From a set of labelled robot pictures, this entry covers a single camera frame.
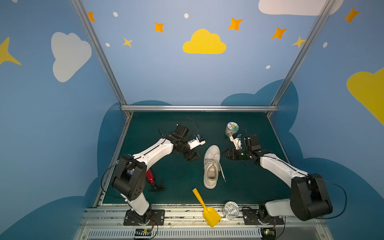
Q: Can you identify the white shoelace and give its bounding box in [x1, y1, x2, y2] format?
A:
[206, 151, 227, 183]

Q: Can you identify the white sneaker shoe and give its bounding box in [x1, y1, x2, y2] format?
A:
[203, 144, 222, 190]

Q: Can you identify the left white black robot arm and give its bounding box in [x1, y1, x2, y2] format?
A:
[109, 124, 206, 222]

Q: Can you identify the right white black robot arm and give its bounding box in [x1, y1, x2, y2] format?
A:
[224, 133, 333, 225]

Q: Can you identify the green white tin can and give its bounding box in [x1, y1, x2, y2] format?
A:
[226, 122, 239, 138]

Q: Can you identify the yellow plastic toy shovel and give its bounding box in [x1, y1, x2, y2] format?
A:
[193, 188, 221, 227]

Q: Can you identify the right small circuit board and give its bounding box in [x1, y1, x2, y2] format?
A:
[261, 228, 277, 240]

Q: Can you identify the small circuit board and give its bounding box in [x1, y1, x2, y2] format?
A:
[261, 228, 277, 240]
[134, 228, 153, 239]

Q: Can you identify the left small circuit board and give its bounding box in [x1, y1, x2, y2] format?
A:
[134, 228, 153, 239]

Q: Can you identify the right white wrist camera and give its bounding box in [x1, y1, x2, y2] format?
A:
[230, 134, 243, 150]

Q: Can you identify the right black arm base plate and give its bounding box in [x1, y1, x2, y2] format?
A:
[241, 207, 285, 225]

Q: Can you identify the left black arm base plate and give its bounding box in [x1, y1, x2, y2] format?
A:
[123, 208, 165, 226]

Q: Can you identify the aluminium frame back rail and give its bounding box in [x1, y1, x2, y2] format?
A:
[121, 105, 278, 112]

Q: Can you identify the aluminium front rail base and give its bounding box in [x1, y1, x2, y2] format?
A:
[74, 204, 333, 240]

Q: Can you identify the aluminium frame left post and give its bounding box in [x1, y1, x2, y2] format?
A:
[71, 0, 127, 107]

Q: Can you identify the aluminium frame post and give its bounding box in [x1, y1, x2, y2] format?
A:
[266, 0, 336, 118]
[71, 0, 127, 107]

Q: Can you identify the aluminium frame right post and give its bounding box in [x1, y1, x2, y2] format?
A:
[266, 0, 336, 118]

